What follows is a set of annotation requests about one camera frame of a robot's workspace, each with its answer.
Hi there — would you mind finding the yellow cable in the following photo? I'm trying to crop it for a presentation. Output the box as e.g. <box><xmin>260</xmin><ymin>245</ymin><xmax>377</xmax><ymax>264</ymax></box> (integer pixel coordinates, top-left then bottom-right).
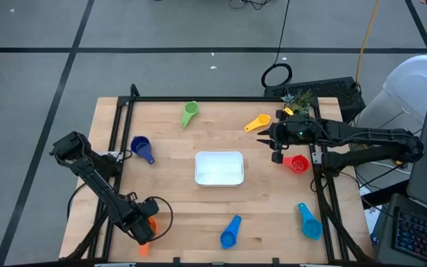
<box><xmin>354</xmin><ymin>0</ymin><xmax>381</xmax><ymax>85</ymax></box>

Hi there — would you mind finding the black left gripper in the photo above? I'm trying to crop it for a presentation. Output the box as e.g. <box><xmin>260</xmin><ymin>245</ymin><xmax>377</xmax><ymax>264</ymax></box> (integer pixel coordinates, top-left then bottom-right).
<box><xmin>122</xmin><ymin>197</ymin><xmax>161</xmax><ymax>246</ymax></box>

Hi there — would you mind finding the teal measuring cup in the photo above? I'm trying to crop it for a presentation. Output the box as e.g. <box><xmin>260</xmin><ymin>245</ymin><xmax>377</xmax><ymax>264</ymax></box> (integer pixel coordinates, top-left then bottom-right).
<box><xmin>297</xmin><ymin>202</ymin><xmax>324</xmax><ymax>241</ymax></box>

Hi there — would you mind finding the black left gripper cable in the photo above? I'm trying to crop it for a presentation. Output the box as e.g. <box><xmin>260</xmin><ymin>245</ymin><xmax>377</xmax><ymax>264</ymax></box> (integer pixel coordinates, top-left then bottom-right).
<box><xmin>124</xmin><ymin>191</ymin><xmax>174</xmax><ymax>244</ymax></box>

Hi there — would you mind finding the indigo measuring cup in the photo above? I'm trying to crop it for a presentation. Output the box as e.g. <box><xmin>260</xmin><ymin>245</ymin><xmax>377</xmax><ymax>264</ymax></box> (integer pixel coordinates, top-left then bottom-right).
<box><xmin>130</xmin><ymin>135</ymin><xmax>156</xmax><ymax>165</ymax></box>

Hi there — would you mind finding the black floor cable bundle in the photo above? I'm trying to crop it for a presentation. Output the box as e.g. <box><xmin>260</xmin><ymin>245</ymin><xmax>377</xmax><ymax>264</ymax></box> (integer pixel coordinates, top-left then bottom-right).
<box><xmin>229</xmin><ymin>0</ymin><xmax>276</xmax><ymax>11</ymax></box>

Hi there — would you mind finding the red measuring cup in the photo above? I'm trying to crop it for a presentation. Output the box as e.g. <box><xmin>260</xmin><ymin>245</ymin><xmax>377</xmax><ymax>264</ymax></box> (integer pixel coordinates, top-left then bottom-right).
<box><xmin>282</xmin><ymin>154</ymin><xmax>311</xmax><ymax>174</ymax></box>

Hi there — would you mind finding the white plastic basket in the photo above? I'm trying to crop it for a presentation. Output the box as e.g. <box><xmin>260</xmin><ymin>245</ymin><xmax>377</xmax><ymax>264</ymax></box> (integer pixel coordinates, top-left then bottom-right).
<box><xmin>193</xmin><ymin>150</ymin><xmax>245</xmax><ymax>188</ymax></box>

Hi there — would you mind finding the green measuring cup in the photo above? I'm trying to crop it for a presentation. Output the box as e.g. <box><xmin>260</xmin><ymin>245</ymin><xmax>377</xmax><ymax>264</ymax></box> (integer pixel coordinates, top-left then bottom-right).
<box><xmin>179</xmin><ymin>100</ymin><xmax>200</xmax><ymax>129</ymax></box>

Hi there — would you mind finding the yellow measuring cup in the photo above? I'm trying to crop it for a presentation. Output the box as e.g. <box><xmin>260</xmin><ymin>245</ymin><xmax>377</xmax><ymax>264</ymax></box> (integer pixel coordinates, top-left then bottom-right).
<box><xmin>243</xmin><ymin>113</ymin><xmax>272</xmax><ymax>134</ymax></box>

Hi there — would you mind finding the grey keyboard tray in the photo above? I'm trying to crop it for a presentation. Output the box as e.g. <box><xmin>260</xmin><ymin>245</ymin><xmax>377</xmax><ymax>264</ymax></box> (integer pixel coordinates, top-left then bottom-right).
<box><xmin>374</xmin><ymin>192</ymin><xmax>427</xmax><ymax>267</ymax></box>

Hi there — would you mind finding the blue measuring cup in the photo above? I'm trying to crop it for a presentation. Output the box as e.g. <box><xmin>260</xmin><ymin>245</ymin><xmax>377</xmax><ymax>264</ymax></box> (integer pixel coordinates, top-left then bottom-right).
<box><xmin>219</xmin><ymin>214</ymin><xmax>243</xmax><ymax>250</ymax></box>

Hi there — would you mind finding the black backlit keyboard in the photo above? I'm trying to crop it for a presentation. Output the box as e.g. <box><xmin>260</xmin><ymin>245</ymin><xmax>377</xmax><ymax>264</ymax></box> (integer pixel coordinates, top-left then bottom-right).
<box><xmin>391</xmin><ymin>206</ymin><xmax>427</xmax><ymax>267</ymax></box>

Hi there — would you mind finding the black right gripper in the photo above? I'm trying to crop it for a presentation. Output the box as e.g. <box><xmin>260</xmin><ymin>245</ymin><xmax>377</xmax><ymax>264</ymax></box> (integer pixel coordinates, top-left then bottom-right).
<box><xmin>256</xmin><ymin>115</ymin><xmax>321</xmax><ymax>148</ymax></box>

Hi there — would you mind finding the potted succulent plant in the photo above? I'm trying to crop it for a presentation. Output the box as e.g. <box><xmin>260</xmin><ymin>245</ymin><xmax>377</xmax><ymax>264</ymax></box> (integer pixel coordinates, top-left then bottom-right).
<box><xmin>279</xmin><ymin>88</ymin><xmax>315</xmax><ymax>116</ymax></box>

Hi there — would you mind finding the orange measuring cup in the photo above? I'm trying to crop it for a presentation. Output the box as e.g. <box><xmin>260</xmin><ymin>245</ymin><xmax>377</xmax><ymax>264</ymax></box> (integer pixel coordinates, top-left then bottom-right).
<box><xmin>138</xmin><ymin>217</ymin><xmax>158</xmax><ymax>257</ymax></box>

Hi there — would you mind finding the black hanging cable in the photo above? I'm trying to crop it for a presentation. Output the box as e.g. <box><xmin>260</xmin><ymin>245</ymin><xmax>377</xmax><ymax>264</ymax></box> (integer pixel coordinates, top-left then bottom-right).
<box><xmin>260</xmin><ymin>0</ymin><xmax>294</xmax><ymax>89</ymax></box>

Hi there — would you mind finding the black perforated computer case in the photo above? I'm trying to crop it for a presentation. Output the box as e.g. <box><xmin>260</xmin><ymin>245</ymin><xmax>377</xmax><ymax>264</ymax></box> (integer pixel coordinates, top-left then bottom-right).
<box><xmin>263</xmin><ymin>76</ymin><xmax>367</xmax><ymax>120</ymax></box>

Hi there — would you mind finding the black aluminium table frame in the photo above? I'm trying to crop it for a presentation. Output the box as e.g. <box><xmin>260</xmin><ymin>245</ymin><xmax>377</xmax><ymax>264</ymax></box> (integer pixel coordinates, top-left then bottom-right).
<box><xmin>64</xmin><ymin>83</ymin><xmax>374</xmax><ymax>263</ymax></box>

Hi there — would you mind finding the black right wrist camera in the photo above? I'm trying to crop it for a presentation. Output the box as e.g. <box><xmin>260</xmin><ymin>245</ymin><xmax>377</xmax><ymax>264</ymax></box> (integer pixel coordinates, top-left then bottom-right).
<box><xmin>271</xmin><ymin>148</ymin><xmax>285</xmax><ymax>165</ymax></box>

